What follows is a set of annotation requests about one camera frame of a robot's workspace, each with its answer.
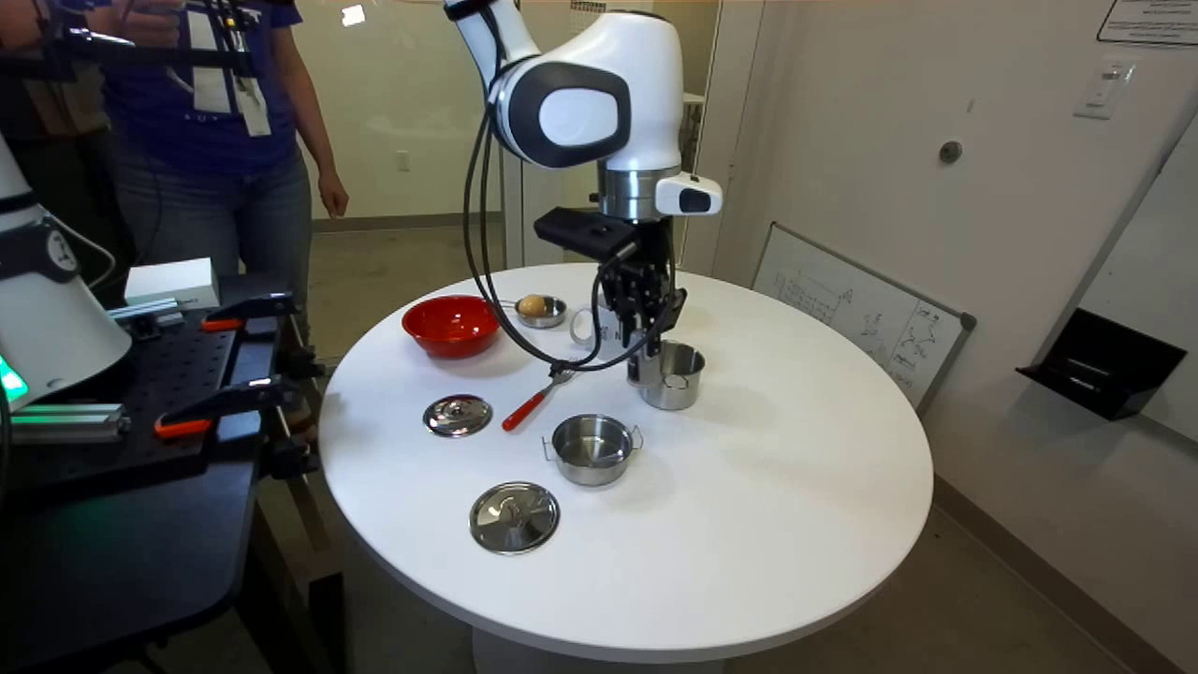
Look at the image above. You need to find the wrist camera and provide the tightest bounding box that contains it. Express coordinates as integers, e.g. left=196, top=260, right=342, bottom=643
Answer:
left=533, top=207, right=649, bottom=264

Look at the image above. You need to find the white mug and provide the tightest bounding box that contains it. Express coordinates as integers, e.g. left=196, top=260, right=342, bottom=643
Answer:
left=569, top=304, right=626, bottom=355

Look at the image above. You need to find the small steel lid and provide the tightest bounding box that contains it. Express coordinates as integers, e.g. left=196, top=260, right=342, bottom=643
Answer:
left=422, top=393, right=494, bottom=439

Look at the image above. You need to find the black wall tray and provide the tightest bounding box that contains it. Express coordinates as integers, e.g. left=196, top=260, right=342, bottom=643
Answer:
left=1015, top=308, right=1190, bottom=422

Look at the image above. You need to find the small steel bowl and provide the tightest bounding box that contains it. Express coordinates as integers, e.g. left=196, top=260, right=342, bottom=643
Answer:
left=514, top=295, right=569, bottom=330

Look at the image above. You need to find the steel pot with handles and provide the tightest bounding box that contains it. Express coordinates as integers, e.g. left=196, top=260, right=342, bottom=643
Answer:
left=541, top=414, right=646, bottom=488

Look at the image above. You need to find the white box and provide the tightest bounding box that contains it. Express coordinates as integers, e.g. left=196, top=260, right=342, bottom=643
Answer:
left=124, top=256, right=222, bottom=312

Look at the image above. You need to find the red bowl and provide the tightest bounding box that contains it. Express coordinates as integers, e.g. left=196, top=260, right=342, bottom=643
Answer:
left=402, top=294, right=503, bottom=360

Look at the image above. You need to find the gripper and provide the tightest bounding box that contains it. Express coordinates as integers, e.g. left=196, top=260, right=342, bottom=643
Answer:
left=599, top=218, right=689, bottom=362

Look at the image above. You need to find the black clamp with orange handle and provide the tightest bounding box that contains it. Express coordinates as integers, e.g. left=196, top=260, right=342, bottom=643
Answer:
left=153, top=373, right=302, bottom=442
left=199, top=291, right=302, bottom=340

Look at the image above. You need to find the light switch plate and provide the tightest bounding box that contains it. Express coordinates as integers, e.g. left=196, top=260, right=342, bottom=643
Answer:
left=1074, top=60, right=1140, bottom=121

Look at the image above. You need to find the steel cup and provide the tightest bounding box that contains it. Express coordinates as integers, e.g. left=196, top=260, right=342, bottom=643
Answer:
left=639, top=341, right=707, bottom=412

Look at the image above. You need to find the leaning whiteboard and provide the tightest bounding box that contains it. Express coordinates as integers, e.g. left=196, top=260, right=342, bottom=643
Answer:
left=751, top=222, right=978, bottom=416

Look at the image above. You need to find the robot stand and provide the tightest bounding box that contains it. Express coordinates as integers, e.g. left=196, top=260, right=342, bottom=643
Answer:
left=0, top=271, right=345, bottom=674

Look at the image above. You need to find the aluminium rail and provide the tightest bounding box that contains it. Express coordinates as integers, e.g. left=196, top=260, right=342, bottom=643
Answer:
left=7, top=403, right=133, bottom=445
left=106, top=297, right=184, bottom=325

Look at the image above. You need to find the large steel lid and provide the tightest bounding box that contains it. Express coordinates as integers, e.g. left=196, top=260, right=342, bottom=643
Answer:
left=468, top=480, right=562, bottom=556

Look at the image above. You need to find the wall sign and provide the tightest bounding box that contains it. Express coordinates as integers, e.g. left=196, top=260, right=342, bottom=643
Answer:
left=1096, top=0, right=1198, bottom=47

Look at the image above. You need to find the person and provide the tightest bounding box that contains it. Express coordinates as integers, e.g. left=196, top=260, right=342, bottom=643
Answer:
left=98, top=0, right=351, bottom=319

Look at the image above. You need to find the fork with red handle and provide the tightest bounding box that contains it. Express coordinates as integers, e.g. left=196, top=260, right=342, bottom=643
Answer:
left=501, top=367, right=577, bottom=433

